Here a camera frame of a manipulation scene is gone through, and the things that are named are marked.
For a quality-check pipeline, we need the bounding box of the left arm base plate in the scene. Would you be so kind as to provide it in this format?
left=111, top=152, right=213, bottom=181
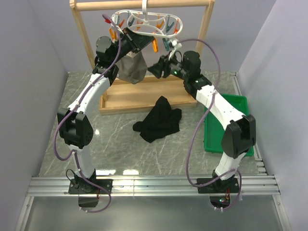
left=68, top=179, right=113, bottom=194

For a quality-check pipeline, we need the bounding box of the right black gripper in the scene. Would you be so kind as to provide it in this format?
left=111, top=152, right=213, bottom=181
left=147, top=51, right=189, bottom=81

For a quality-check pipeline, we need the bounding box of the purple cable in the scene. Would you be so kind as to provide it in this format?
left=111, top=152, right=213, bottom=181
left=53, top=13, right=122, bottom=214
left=178, top=38, right=242, bottom=211

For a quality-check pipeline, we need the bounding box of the black underwear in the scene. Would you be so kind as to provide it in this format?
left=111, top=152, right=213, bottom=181
left=132, top=96, right=182, bottom=143

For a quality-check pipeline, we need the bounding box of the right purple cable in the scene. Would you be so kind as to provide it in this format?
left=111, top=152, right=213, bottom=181
left=178, top=38, right=242, bottom=211

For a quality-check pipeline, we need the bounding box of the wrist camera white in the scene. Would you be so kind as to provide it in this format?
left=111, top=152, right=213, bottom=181
left=168, top=38, right=182, bottom=51
left=103, top=14, right=120, bottom=26

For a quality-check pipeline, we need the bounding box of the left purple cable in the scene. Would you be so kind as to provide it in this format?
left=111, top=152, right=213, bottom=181
left=53, top=13, right=122, bottom=214

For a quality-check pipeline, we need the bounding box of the orange clothes peg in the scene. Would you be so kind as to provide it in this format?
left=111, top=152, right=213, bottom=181
left=152, top=38, right=159, bottom=53

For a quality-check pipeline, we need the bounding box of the wooden hanging rack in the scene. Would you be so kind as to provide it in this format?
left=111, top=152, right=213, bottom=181
left=69, top=0, right=215, bottom=115

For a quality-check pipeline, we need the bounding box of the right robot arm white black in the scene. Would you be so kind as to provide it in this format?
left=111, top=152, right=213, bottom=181
left=148, top=51, right=256, bottom=193

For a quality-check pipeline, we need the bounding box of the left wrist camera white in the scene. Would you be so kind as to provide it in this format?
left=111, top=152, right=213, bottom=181
left=103, top=14, right=120, bottom=26

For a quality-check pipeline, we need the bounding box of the white plastic clip hanger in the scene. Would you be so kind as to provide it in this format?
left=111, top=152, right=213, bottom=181
left=114, top=0, right=183, bottom=39

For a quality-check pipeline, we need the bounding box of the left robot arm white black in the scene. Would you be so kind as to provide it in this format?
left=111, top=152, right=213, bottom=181
left=56, top=27, right=154, bottom=194

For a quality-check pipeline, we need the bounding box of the green plastic tray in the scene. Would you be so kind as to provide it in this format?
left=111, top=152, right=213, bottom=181
left=197, top=92, right=256, bottom=158

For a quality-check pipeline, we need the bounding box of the teal clothes peg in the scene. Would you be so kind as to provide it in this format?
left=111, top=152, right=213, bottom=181
left=162, top=38, right=170, bottom=51

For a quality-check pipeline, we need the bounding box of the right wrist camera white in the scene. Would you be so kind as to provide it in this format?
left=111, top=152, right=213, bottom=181
left=168, top=38, right=182, bottom=51

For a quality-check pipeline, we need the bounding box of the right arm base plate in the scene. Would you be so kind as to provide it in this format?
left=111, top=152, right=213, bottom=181
left=197, top=178, right=240, bottom=194

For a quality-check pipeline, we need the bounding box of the aluminium mounting rail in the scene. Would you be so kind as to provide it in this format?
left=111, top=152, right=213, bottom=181
left=26, top=175, right=280, bottom=197

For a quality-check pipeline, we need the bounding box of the grey underwear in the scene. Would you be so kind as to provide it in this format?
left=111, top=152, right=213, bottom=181
left=116, top=51, right=147, bottom=84

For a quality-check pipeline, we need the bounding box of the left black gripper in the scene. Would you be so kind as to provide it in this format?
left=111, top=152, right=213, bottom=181
left=111, top=28, right=155, bottom=64

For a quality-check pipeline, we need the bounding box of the orange peg holding grey underwear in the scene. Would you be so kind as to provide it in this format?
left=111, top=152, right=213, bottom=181
left=109, top=28, right=117, bottom=42

